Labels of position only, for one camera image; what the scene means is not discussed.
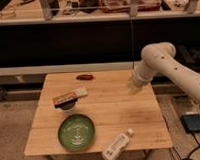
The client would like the brown tray on shelf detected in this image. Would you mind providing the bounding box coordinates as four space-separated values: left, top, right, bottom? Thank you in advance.
99 0 161 13

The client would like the white plastic bottle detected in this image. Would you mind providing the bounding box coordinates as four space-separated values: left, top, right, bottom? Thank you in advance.
102 128 134 160

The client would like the small dark bowl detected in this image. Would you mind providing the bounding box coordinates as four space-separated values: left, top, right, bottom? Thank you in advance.
60 100 76 112

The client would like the black floor cable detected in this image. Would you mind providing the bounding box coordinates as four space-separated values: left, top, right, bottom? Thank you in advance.
169 131 200 160

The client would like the green round plate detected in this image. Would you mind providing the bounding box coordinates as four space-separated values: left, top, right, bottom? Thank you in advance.
58 113 95 152

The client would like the orange white flat box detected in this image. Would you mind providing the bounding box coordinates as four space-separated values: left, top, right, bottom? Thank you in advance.
52 87 88 107

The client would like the wooden folding table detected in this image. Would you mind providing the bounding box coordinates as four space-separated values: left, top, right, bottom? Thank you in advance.
24 70 172 160

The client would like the dark red small object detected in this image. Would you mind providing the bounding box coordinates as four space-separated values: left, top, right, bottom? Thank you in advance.
76 74 93 80

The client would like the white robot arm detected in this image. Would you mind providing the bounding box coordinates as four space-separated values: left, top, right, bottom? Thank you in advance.
131 42 200 104

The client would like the metal shelf rack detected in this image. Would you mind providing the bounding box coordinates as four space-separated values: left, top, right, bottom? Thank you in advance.
0 0 200 23

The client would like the blue black floor device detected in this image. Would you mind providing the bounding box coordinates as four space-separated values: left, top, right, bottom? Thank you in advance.
180 114 200 134

